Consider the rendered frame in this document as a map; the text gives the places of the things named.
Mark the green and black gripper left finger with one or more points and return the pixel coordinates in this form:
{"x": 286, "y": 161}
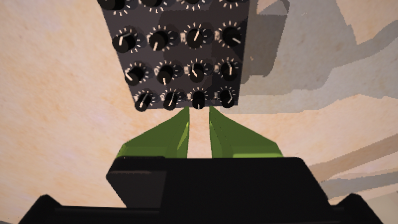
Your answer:
{"x": 162, "y": 140}

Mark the black knob box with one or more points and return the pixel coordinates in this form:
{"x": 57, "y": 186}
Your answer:
{"x": 189, "y": 75}

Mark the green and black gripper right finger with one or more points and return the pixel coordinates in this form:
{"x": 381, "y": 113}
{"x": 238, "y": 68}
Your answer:
{"x": 237, "y": 140}

